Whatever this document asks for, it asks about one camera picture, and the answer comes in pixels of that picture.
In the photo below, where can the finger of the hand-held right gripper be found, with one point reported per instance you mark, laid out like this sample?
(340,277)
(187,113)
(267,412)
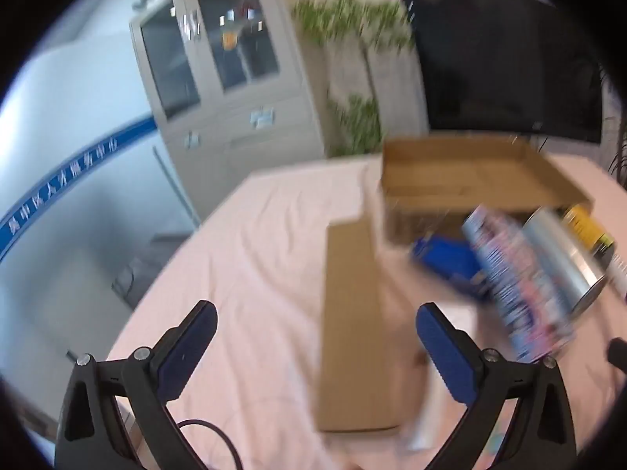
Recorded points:
(618,351)

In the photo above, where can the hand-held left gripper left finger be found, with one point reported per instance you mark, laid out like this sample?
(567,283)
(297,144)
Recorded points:
(183,352)

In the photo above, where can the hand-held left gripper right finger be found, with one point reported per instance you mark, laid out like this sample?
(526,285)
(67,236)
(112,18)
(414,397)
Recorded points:
(448,352)

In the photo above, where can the colourful printed box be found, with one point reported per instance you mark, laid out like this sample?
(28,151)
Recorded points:
(514,279)

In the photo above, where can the silver can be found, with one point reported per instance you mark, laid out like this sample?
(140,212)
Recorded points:
(563,259)

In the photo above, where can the yellow can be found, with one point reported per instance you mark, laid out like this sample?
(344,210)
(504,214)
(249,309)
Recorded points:
(585,227)

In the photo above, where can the white plastic object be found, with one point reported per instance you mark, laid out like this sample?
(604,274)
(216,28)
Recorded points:
(618,274)

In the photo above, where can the blue tray with feet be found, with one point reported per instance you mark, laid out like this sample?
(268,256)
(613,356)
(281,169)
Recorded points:
(445,259)

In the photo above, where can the flat cardboard piece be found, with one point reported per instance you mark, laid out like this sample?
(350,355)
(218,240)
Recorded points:
(350,328)

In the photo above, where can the pink tablecloth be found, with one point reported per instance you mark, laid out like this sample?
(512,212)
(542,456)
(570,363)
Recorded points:
(274,254)

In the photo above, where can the spiky green palm plant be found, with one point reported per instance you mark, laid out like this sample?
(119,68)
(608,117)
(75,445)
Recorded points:
(619,152)

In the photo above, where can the grey glass-door cabinet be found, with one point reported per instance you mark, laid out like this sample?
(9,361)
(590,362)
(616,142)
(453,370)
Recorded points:
(230,122)

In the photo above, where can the leafy green plant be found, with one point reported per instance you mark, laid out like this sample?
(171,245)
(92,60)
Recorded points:
(360,122)

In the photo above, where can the black television screen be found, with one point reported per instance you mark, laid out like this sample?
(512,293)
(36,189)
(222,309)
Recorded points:
(499,58)

